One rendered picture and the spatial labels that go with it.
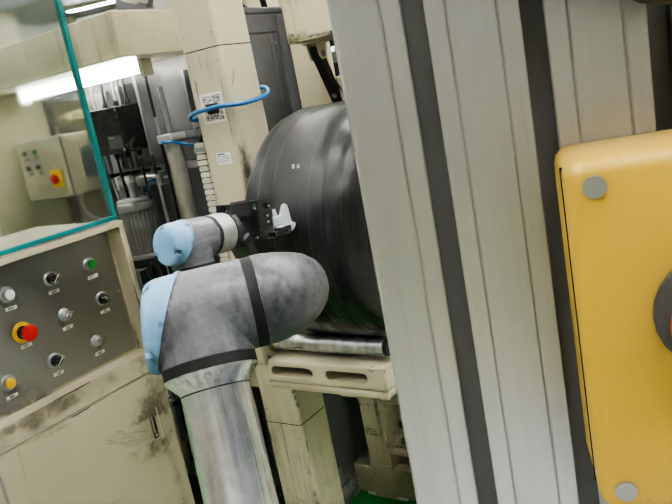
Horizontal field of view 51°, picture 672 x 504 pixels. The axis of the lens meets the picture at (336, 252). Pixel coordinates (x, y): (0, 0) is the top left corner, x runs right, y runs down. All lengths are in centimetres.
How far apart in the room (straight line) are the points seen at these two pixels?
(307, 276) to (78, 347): 116
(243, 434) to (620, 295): 64
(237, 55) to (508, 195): 161
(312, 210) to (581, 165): 126
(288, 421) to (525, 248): 178
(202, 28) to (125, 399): 98
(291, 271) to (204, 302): 11
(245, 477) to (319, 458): 128
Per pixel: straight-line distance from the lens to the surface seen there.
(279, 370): 189
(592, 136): 30
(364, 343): 169
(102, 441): 199
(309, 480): 213
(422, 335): 32
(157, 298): 86
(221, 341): 85
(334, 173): 150
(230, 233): 132
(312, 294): 89
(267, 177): 159
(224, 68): 184
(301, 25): 200
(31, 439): 187
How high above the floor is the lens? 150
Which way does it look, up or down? 13 degrees down
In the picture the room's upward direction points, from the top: 11 degrees counter-clockwise
